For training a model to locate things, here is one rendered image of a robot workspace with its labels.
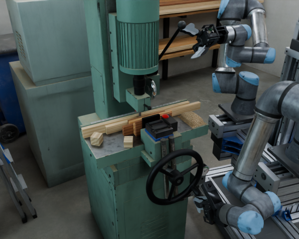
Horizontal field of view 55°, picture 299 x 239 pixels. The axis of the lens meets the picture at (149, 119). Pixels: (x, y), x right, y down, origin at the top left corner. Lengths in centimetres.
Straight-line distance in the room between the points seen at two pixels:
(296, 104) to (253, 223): 41
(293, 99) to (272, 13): 389
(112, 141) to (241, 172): 58
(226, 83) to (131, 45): 71
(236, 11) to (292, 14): 295
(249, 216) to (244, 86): 88
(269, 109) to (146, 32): 55
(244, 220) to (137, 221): 71
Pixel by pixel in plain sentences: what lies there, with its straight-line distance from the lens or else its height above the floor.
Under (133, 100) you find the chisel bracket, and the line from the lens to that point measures 138.
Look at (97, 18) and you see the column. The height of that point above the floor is 139.
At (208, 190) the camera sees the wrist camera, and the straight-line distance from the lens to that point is 120.
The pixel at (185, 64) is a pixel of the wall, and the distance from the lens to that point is 460.
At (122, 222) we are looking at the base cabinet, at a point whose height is 46.
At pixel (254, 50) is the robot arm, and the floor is 126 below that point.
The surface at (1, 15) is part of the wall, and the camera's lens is 341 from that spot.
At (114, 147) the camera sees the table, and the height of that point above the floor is 90.
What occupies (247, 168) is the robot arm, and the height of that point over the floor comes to 96.
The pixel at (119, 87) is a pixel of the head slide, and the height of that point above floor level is 109.
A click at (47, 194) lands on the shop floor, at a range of 248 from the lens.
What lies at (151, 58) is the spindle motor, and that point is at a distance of 125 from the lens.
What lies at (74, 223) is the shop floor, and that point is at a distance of 223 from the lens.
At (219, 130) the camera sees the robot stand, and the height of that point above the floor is 74.
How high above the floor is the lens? 165
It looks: 30 degrees down
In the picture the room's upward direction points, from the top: straight up
